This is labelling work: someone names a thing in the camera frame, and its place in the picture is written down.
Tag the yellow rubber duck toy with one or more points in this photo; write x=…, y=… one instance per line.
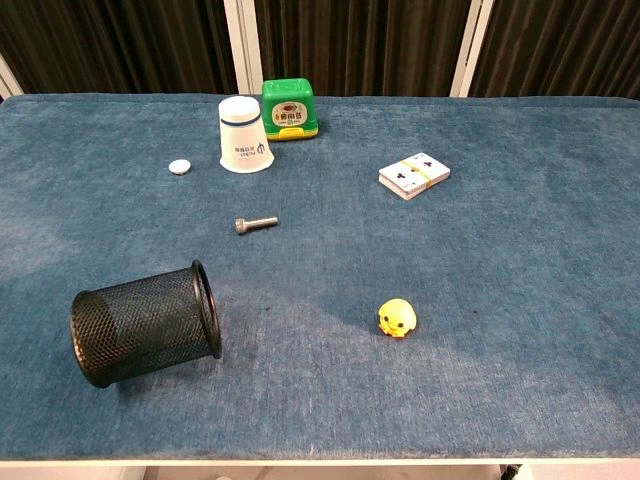
x=397, y=316

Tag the blue table cloth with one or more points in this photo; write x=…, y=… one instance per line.
x=320, y=280

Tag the silver metal bolt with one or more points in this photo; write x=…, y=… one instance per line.
x=255, y=223

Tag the playing card deck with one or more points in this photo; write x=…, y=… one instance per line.
x=414, y=175

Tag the white paper cup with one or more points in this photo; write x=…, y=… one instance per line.
x=244, y=140

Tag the green plastic box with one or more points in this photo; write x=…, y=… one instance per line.
x=290, y=110

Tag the small white round cap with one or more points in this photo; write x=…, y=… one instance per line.
x=179, y=167

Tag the dark pleated curtain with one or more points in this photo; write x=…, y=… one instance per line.
x=350, y=45

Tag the black mesh pen holder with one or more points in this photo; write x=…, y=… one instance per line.
x=140, y=325

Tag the white vertical frame post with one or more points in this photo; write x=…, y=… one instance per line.
x=244, y=45
x=470, y=47
x=9, y=80

